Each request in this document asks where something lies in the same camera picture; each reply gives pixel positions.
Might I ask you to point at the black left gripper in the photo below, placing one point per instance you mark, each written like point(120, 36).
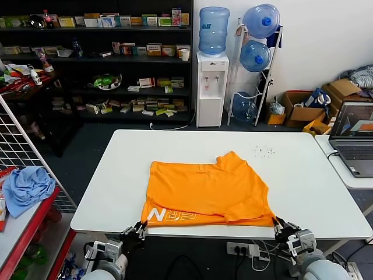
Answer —
point(132, 243)

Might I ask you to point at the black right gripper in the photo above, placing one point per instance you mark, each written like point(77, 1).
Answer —
point(285, 236)

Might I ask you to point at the orange t-shirt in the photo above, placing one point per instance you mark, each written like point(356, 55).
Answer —
point(204, 192)

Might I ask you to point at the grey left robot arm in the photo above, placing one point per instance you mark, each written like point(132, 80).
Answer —
point(107, 268)

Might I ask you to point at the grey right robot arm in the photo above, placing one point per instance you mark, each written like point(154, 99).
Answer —
point(317, 265)

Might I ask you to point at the grey striped clothes pile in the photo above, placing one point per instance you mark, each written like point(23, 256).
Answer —
point(360, 76)

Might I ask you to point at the white power strip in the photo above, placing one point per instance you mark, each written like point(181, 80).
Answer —
point(354, 271)
point(242, 248)

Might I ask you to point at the blue white plastic packs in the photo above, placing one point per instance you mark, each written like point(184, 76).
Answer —
point(70, 266)

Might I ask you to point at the red plastic object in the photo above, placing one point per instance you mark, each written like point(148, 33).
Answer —
point(54, 217)

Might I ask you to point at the grey laptop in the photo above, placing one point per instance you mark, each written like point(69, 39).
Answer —
point(354, 151)

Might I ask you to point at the yellow crate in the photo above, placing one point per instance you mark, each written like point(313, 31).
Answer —
point(316, 126)

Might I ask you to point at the green plastic bottle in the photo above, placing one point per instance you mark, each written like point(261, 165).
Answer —
point(36, 253)

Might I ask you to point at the small yellow box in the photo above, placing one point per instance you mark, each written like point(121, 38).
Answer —
point(277, 119)

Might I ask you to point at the red and white shelf rack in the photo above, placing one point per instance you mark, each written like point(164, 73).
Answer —
point(29, 233)

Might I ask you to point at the large open cardboard box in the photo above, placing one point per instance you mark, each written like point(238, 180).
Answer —
point(303, 115)

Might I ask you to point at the light blue crumpled cloth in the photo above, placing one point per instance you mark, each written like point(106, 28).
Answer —
point(27, 189)

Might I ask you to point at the translucent plastic bag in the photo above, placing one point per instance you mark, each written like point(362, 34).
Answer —
point(277, 107)

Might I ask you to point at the white tape roll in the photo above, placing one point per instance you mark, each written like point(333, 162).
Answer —
point(297, 105)

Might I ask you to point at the blue water jug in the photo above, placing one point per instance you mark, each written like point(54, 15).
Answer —
point(259, 20)
point(244, 108)
point(213, 32)
point(253, 55)

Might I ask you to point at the blue white bag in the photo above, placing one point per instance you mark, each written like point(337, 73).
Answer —
point(313, 97)

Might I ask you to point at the flat white medicine box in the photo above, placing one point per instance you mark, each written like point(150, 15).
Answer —
point(133, 88)

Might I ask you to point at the red white paper package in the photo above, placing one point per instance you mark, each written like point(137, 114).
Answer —
point(7, 175)

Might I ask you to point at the black tripod stand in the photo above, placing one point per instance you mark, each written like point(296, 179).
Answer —
point(270, 83)

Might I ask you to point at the white red medicine box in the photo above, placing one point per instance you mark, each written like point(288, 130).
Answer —
point(146, 82)

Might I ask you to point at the white water dispenser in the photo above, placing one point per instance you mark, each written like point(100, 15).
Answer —
point(212, 96)

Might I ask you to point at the brown cardboard box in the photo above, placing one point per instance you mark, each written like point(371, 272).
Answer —
point(341, 87)

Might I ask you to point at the green white plastic bag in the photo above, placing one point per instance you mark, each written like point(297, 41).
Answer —
point(105, 82)

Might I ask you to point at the black shelf unit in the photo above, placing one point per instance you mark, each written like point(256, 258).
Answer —
point(131, 67)

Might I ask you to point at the white metal jug rack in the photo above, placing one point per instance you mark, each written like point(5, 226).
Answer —
point(274, 58)

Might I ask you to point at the dark wooden table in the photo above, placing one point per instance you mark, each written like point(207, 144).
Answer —
point(29, 90)

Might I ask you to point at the teal white medicine box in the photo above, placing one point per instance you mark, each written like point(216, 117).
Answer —
point(141, 51)

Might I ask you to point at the white paper cup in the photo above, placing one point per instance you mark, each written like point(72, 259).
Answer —
point(184, 55)

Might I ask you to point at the red orange medicine box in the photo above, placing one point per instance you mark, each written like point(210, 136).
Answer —
point(128, 49)

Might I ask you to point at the white plastic bottle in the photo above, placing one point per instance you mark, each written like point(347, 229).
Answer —
point(36, 78)

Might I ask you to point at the pink white medicine box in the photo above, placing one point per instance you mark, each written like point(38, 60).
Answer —
point(116, 48)

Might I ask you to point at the dark blue cloth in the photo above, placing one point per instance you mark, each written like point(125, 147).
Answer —
point(274, 39)

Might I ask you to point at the blue plastic bottle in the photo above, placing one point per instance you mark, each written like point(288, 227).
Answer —
point(77, 48)

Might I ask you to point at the pink drink bottle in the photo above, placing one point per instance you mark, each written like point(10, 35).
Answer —
point(42, 58)

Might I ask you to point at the green white medicine box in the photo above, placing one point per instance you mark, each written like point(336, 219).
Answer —
point(123, 21)
point(165, 21)

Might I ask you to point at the blue white medicine box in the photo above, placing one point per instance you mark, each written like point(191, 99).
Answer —
point(106, 21)

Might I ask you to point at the tall pink medicine box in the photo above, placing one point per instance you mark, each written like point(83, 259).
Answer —
point(176, 17)

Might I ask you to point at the yellow white medicine box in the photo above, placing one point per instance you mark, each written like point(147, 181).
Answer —
point(67, 21)

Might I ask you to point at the cola bottle red cap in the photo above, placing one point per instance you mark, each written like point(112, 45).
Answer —
point(48, 20)

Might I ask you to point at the shiny metal bowl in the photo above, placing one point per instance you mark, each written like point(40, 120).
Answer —
point(36, 21)

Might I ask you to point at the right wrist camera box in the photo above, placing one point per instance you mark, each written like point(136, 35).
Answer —
point(303, 240)

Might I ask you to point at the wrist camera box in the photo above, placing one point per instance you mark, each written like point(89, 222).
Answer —
point(105, 249)
point(303, 240)

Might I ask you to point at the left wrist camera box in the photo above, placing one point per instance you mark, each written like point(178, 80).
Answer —
point(105, 249)

